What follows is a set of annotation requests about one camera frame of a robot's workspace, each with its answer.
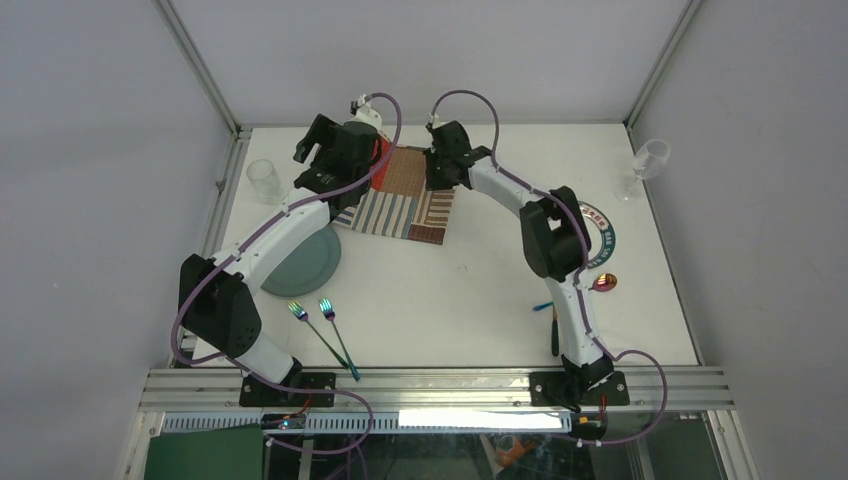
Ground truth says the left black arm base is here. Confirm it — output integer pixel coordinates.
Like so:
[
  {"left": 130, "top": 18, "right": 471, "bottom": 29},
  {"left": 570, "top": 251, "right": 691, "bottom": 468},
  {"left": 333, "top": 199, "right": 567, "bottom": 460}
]
[{"left": 239, "top": 368, "right": 337, "bottom": 409}]

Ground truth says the green board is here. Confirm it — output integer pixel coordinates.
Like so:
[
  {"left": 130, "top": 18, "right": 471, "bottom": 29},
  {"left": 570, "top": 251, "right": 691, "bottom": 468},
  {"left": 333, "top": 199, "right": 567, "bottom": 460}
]
[{"left": 144, "top": 424, "right": 264, "bottom": 479}]

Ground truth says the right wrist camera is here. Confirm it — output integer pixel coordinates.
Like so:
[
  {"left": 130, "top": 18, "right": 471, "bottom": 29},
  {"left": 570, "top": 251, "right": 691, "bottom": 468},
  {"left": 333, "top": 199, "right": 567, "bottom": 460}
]
[{"left": 425, "top": 113, "right": 443, "bottom": 131}]

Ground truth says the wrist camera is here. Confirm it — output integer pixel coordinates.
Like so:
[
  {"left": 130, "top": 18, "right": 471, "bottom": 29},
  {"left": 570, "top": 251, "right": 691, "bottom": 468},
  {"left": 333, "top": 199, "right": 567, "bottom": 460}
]
[
  {"left": 425, "top": 113, "right": 443, "bottom": 131},
  {"left": 350, "top": 94, "right": 383, "bottom": 131}
]

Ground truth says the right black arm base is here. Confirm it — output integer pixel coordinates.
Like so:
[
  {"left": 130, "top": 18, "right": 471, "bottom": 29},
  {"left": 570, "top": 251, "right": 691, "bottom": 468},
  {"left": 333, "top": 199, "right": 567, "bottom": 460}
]
[{"left": 528, "top": 370, "right": 630, "bottom": 408}]

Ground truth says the brown striped placemat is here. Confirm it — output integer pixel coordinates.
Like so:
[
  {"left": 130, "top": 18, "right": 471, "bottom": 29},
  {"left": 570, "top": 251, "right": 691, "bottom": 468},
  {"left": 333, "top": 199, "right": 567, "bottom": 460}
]
[{"left": 332, "top": 146, "right": 456, "bottom": 245}]

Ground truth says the white green-rimmed small plate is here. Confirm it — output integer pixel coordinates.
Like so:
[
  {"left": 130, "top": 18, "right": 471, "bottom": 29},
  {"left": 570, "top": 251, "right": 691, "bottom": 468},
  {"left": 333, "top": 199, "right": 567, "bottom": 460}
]
[{"left": 578, "top": 201, "right": 617, "bottom": 269}]

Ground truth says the iridescent spoon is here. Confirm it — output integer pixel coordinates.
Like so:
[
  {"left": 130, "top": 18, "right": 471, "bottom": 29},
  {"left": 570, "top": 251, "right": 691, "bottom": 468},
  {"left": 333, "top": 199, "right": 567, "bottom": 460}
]
[{"left": 532, "top": 272, "right": 619, "bottom": 313}]

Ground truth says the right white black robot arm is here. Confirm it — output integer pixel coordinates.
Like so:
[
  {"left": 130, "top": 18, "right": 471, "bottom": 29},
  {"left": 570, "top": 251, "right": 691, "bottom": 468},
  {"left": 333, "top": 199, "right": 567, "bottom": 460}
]
[{"left": 425, "top": 120, "right": 614, "bottom": 405}]

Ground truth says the large teal plate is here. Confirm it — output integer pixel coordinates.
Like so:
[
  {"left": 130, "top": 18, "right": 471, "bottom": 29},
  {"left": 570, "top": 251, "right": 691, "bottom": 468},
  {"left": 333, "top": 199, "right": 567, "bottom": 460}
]
[{"left": 261, "top": 226, "right": 342, "bottom": 298}]

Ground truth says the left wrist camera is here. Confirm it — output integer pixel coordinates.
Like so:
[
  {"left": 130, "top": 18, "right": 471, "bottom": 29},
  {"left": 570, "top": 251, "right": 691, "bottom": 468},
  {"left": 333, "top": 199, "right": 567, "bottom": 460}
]
[{"left": 350, "top": 94, "right": 383, "bottom": 131}]

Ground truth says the clear plastic cup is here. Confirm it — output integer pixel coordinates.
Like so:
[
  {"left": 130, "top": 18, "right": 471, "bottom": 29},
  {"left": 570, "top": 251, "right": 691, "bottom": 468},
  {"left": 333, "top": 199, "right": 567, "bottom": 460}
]
[{"left": 246, "top": 159, "right": 283, "bottom": 205}]

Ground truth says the clear wine glass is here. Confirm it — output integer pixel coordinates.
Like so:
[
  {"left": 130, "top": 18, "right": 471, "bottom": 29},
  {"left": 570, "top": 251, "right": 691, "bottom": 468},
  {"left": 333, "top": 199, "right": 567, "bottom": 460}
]
[{"left": 615, "top": 138, "right": 671, "bottom": 203}]

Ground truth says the gold knife dark handle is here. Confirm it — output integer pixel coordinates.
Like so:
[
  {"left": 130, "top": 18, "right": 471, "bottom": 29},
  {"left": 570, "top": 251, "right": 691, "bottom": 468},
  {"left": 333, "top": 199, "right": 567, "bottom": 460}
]
[{"left": 551, "top": 312, "right": 560, "bottom": 357}]

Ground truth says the orange object below table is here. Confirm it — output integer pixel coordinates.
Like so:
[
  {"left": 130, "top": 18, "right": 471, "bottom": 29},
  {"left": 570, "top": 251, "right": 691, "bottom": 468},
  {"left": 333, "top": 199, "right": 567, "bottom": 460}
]
[{"left": 495, "top": 435, "right": 537, "bottom": 469}]

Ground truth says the white slotted cable duct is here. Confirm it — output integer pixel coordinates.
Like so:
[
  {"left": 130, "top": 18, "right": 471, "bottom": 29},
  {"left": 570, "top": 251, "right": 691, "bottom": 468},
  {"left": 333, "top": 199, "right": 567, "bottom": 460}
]
[{"left": 162, "top": 409, "right": 571, "bottom": 435}]

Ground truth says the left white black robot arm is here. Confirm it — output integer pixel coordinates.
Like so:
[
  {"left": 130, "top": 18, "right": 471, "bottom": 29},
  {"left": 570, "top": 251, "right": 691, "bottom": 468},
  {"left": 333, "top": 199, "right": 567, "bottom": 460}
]
[{"left": 177, "top": 110, "right": 390, "bottom": 406}]

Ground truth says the iridescent fork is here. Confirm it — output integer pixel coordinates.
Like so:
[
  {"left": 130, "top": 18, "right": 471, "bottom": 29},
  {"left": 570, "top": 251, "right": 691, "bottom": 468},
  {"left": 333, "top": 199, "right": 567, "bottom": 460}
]
[
  {"left": 287, "top": 300, "right": 349, "bottom": 369},
  {"left": 319, "top": 297, "right": 362, "bottom": 382}
]

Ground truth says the aluminium front rail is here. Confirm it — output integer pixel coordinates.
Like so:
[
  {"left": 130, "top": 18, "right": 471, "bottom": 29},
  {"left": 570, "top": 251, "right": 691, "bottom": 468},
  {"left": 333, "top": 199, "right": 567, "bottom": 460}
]
[{"left": 138, "top": 366, "right": 736, "bottom": 413}]

